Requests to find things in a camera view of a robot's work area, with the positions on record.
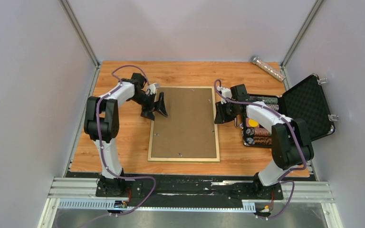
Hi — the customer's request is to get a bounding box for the yellow poker chip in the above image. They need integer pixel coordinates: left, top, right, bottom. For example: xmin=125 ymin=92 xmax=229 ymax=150
xmin=247 ymin=119 xmax=259 ymax=127

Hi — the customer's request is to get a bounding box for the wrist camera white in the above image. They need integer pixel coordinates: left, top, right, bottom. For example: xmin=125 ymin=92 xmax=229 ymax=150
xmin=217 ymin=86 xmax=232 ymax=104
xmin=145 ymin=83 xmax=160 ymax=95

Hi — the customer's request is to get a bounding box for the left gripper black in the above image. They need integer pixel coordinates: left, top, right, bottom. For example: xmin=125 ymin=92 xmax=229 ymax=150
xmin=130 ymin=92 xmax=168 ymax=121

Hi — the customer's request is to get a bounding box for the wooden picture frame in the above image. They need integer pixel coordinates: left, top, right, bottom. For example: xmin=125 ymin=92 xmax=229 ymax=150
xmin=147 ymin=85 xmax=221 ymax=163

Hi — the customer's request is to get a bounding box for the silver glitter microphone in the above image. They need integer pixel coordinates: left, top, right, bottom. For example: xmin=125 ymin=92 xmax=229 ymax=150
xmin=250 ymin=56 xmax=286 ymax=82

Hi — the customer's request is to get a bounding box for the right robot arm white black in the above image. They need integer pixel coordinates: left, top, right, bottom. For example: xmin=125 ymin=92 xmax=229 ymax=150
xmin=213 ymin=79 xmax=314 ymax=199

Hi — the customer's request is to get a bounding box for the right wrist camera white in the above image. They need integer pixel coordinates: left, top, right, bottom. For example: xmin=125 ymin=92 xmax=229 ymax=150
xmin=217 ymin=86 xmax=232 ymax=104

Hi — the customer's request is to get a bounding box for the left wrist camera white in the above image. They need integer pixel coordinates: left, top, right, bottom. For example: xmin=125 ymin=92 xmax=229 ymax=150
xmin=145 ymin=83 xmax=160 ymax=95

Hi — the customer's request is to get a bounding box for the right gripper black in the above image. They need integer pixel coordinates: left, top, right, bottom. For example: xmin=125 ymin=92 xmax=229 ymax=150
xmin=214 ymin=99 xmax=238 ymax=124

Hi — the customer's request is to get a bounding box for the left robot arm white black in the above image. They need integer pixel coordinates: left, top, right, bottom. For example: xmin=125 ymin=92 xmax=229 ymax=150
xmin=84 ymin=73 xmax=168 ymax=197

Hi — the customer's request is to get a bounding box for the black poker chip case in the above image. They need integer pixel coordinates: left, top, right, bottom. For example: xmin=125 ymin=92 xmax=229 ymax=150
xmin=240 ymin=74 xmax=336 ymax=148

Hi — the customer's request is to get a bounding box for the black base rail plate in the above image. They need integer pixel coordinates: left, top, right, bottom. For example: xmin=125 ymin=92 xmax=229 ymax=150
xmin=96 ymin=174 xmax=283 ymax=209

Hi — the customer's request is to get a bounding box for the brown frame backing board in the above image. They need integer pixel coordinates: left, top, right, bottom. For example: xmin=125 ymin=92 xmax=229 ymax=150
xmin=151 ymin=88 xmax=218 ymax=159

